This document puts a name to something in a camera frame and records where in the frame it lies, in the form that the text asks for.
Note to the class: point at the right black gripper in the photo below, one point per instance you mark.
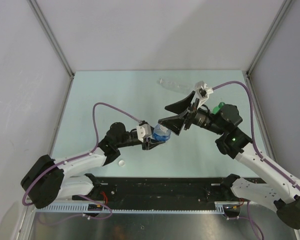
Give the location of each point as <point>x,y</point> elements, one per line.
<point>175,123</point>

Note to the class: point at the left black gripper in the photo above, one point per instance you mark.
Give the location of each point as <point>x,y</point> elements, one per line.
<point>150,143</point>

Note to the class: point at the clear bottle with blue label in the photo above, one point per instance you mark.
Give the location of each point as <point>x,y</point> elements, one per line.
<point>158,135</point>

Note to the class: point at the white bottle cap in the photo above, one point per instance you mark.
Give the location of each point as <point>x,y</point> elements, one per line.
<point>163,129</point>
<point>121,163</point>

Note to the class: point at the green plastic bottle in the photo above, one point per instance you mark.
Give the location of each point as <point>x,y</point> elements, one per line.
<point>216,109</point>

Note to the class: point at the green bottle cap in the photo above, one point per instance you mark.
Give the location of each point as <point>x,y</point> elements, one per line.
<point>221,104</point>

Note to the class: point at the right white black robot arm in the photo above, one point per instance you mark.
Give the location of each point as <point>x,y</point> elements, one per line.
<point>280,191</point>

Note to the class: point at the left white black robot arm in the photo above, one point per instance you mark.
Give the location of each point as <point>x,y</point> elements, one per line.
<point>52,179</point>

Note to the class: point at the clear unlabelled plastic bottle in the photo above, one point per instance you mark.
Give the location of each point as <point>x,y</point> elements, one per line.
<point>174,86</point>

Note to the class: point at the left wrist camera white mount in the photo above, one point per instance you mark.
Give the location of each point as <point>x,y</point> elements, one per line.
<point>144,131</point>

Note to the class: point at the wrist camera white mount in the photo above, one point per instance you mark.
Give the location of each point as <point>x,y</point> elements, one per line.
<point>203,92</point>
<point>144,131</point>

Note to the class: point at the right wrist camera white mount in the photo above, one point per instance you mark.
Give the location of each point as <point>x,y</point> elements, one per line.
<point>203,92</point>

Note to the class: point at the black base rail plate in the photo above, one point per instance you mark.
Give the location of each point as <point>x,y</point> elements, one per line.
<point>152,191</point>

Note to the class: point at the grey slotted cable duct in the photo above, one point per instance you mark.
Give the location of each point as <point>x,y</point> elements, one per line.
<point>88,207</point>

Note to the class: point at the right aluminium frame post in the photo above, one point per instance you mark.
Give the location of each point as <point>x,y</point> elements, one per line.
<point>270,34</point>

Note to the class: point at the aluminium frame post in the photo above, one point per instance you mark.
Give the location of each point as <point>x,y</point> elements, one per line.
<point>270,34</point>
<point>42,20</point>

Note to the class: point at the left aluminium frame post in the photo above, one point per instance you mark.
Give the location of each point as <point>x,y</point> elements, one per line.
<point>42,20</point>

